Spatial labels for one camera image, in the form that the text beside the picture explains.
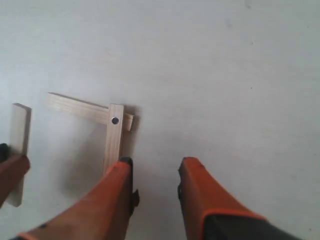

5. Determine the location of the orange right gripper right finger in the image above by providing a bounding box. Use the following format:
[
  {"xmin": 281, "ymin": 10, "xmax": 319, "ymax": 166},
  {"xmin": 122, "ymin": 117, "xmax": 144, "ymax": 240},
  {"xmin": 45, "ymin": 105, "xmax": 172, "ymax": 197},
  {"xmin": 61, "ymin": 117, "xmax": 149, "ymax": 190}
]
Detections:
[{"xmin": 177, "ymin": 157, "xmax": 296, "ymax": 240}]

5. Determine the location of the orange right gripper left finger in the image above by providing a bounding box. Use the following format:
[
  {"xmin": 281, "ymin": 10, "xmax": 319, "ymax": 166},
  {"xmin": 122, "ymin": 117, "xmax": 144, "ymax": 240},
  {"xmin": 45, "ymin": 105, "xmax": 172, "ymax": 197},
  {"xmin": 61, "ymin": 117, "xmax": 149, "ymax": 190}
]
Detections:
[{"xmin": 17, "ymin": 157, "xmax": 139, "ymax": 240}]

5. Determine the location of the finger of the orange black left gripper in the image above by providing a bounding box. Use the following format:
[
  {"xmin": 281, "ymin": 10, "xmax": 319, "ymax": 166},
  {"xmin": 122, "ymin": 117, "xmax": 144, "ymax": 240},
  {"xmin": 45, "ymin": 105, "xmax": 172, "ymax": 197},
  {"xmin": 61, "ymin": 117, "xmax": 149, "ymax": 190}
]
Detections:
[{"xmin": 0, "ymin": 143, "xmax": 30, "ymax": 207}]

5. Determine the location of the wooden stick with holes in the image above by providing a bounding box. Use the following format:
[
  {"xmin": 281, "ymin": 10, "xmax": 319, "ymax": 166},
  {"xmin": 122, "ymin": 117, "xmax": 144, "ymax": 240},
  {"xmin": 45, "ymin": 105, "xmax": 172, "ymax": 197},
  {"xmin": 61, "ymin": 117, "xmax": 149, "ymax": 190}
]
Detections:
[{"xmin": 103, "ymin": 104, "xmax": 125, "ymax": 174}]

